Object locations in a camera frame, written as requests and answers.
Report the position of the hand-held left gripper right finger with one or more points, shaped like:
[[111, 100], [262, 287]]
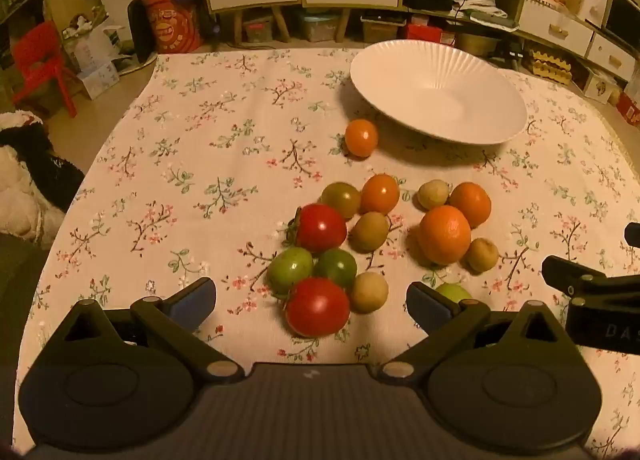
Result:
[[425, 305]]

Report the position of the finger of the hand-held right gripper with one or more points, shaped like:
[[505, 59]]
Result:
[[633, 232], [560, 270]]

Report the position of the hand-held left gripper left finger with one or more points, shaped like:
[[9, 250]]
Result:
[[197, 297]]

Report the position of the small green fruit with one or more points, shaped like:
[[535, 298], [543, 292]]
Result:
[[454, 292]]

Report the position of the tan kiwi fruit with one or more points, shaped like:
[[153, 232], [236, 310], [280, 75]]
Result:
[[433, 193], [481, 254], [369, 231], [369, 291]]

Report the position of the large orange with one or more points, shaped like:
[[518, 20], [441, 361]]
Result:
[[445, 234]]

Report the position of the light green tomato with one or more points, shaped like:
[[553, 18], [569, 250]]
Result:
[[290, 270]]

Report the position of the dark green tomato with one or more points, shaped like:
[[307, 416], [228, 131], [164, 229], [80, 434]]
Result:
[[336, 267]]

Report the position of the small orange mandarin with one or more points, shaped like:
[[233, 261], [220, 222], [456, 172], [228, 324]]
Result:
[[472, 202]]

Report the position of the orange tomato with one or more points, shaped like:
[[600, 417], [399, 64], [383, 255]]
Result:
[[361, 138], [380, 194]]

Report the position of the red tomato with green calyx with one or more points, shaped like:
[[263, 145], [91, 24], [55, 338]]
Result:
[[320, 227]]

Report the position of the olive green tomato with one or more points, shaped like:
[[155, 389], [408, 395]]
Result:
[[341, 199]]

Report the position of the white ribbed plate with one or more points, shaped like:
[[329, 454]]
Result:
[[440, 90]]

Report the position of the stack of red boxes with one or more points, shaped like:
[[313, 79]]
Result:
[[630, 110]]

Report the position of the printed cardboard box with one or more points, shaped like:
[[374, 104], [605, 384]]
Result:
[[600, 88]]

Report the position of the yellow lattice rack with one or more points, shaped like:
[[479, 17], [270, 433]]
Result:
[[550, 68]]

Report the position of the small white sideboard drawer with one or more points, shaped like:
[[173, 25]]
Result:
[[600, 48]]

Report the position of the cream and black jacket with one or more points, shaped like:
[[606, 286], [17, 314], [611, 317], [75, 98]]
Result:
[[20, 190]]

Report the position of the white microwave oven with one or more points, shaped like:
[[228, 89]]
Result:
[[625, 20]]

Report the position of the large white sideboard drawer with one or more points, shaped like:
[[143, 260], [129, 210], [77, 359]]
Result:
[[535, 20]]

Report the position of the white cardboard box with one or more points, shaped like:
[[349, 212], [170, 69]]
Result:
[[100, 75]]

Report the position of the low wooden sideboard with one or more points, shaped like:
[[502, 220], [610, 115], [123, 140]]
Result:
[[521, 4]]

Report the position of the red cardboard box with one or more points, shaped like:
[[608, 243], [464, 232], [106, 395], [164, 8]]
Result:
[[422, 34]]

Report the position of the clear storage bin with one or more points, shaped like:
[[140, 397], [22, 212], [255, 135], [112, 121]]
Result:
[[380, 33], [320, 30], [257, 33]]

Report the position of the orange printed bag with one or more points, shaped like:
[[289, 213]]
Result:
[[172, 25]]

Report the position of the pile of white papers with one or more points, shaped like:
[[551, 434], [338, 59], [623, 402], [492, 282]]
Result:
[[480, 5]]

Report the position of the black flat panel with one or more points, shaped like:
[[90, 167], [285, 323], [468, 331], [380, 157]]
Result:
[[136, 25]]

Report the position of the red plastic chair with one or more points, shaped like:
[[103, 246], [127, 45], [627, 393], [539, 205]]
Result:
[[40, 55]]

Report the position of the black electronic box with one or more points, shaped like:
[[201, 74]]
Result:
[[425, 1]]

